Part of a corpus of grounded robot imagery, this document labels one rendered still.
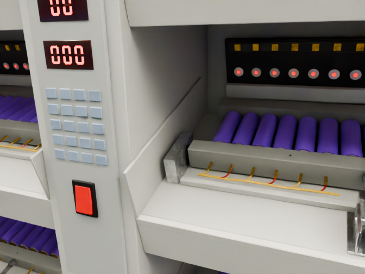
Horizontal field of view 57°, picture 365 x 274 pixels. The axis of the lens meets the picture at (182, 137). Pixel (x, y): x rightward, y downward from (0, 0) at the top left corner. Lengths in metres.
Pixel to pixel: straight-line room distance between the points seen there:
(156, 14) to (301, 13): 0.10
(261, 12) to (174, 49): 0.13
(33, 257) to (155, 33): 0.38
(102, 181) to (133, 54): 0.11
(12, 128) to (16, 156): 0.04
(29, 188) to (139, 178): 0.14
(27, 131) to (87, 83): 0.18
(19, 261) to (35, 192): 0.22
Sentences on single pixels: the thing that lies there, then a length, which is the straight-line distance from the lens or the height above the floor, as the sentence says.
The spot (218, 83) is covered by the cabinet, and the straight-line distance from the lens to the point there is 0.44.
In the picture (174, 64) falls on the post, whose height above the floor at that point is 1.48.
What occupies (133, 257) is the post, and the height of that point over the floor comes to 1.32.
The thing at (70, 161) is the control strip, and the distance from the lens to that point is 0.31.
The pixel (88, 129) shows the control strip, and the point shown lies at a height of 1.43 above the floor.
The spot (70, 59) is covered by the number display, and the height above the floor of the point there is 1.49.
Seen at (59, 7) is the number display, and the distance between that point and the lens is 0.28.
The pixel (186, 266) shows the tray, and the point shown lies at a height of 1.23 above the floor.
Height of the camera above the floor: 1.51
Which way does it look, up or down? 18 degrees down
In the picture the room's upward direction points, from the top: 1 degrees counter-clockwise
